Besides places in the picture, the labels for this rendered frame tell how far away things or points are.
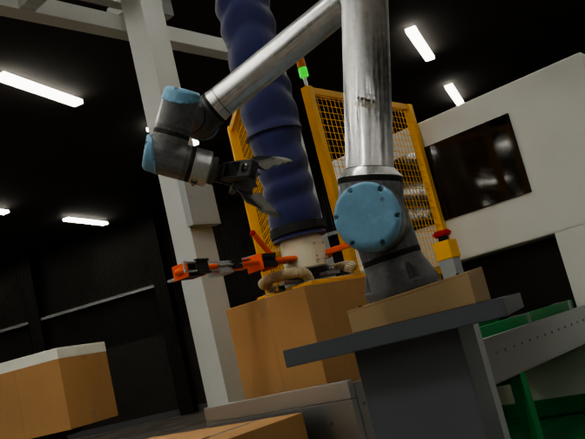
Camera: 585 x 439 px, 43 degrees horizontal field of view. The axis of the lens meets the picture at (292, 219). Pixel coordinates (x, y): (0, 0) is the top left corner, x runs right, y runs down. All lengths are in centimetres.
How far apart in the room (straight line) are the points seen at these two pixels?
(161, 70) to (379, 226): 269
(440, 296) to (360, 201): 28
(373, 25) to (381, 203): 41
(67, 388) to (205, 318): 75
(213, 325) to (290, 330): 120
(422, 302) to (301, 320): 98
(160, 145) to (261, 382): 123
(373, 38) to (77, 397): 270
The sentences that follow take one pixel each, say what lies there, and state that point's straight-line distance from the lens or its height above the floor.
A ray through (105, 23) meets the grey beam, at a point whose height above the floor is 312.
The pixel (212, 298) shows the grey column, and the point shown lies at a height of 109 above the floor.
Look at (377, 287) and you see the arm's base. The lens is 178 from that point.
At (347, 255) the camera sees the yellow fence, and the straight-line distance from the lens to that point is 387.
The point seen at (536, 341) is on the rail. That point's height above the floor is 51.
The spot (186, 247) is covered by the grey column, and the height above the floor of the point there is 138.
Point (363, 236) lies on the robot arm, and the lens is 160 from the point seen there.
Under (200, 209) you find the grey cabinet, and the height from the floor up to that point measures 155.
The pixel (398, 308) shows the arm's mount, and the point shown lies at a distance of 169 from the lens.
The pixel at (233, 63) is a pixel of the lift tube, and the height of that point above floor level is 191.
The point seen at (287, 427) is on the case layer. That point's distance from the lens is 239.
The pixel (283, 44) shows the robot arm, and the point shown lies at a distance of 191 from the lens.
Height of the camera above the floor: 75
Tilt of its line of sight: 10 degrees up
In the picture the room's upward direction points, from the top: 14 degrees counter-clockwise
